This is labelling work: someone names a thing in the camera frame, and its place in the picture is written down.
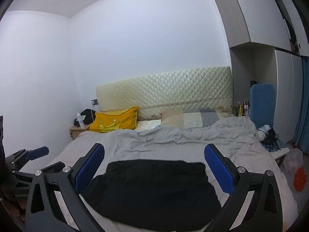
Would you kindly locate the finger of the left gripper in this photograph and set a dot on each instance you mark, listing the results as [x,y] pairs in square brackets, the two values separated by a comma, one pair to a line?
[37,153]

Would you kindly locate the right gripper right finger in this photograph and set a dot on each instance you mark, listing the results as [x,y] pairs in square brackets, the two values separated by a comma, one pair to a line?
[265,209]

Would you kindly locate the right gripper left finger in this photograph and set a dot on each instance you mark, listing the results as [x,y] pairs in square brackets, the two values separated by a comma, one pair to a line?
[71,182]

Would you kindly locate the black puffer jacket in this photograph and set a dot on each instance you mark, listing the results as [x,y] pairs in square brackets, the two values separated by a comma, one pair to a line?
[154,194]

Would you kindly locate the clothes pile on bench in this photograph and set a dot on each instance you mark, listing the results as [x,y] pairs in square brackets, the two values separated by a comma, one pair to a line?
[269,139]

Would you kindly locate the white textured bed sheet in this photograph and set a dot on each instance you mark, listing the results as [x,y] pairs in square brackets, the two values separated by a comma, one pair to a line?
[253,159]

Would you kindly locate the wooden nightstand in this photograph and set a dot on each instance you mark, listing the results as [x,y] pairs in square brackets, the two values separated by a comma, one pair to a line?
[76,131]

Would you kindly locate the orange object in bag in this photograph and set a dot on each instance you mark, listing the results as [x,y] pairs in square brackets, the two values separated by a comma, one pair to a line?
[300,179]

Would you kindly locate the clear plastic bottle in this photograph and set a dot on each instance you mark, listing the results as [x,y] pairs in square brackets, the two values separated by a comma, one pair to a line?
[80,120]

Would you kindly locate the white plastic bag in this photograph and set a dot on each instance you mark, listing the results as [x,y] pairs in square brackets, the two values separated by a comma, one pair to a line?
[292,161]

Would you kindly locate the black bag on nightstand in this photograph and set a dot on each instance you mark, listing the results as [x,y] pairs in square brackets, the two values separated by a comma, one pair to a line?
[88,116]

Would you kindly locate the grey duvet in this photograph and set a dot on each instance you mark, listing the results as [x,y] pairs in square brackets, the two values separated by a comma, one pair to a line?
[235,137]

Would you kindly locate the yellow pillow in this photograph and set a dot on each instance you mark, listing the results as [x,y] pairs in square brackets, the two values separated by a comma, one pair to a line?
[113,120]

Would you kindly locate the blue curtain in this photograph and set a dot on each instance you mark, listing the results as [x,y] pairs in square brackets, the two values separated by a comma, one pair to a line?
[301,134]

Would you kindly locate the bottles on shelf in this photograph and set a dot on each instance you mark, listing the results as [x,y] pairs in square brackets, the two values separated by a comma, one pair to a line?
[243,109]

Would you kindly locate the plaid pillow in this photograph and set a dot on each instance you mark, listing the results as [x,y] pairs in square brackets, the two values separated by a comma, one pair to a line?
[192,118]

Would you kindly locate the cream quilted headboard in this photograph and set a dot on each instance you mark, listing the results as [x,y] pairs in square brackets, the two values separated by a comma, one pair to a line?
[205,88]

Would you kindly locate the grey wardrobe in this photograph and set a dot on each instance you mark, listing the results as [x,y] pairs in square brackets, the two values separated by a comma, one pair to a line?
[261,51]

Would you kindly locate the wall socket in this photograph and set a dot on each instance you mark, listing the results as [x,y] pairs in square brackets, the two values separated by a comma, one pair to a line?
[94,102]

